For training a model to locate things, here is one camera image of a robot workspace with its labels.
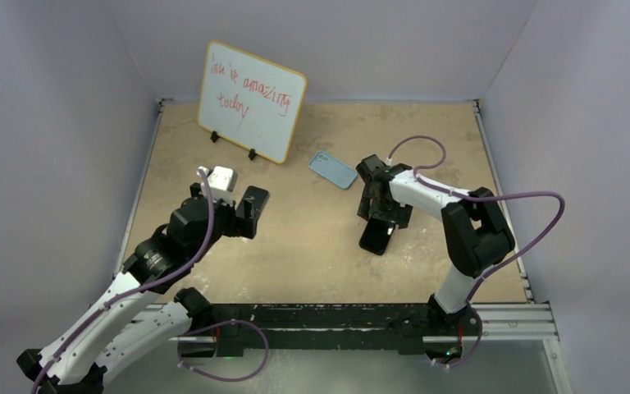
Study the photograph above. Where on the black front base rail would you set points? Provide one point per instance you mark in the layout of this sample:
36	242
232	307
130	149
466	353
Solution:
407	328

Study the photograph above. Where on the white board with orange frame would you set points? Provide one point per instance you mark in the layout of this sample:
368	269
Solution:
250	101

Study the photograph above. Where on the bare black phone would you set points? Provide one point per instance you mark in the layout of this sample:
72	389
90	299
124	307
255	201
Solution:
253	202

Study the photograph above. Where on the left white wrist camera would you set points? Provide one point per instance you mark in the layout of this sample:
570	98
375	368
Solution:
219	180

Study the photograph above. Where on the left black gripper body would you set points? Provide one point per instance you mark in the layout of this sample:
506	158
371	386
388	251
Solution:
225	222

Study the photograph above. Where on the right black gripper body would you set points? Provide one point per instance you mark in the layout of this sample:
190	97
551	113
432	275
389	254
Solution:
385	208

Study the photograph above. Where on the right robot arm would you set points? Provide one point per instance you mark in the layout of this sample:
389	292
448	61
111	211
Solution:
477	235

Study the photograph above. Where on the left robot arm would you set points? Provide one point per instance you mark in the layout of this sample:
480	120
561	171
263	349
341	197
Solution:
89	355

